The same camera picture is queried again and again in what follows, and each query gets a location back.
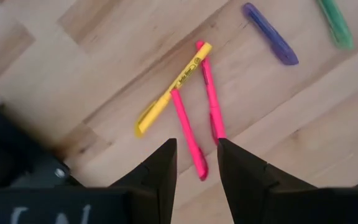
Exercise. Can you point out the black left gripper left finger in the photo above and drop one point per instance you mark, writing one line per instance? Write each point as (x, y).
(154, 186)

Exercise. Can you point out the yellow highlighter marker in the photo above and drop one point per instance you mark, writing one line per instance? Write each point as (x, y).
(188, 68)

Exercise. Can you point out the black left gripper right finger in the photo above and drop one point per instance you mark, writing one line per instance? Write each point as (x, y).
(247, 177)

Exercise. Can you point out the green highlighter marker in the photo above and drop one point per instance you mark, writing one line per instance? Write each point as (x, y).
(337, 25)

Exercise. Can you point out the pink highlighter marker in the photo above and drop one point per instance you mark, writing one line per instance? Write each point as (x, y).
(188, 133)
(211, 99)

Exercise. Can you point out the purple highlighter marker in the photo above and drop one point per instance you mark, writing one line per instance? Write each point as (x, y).
(272, 35)

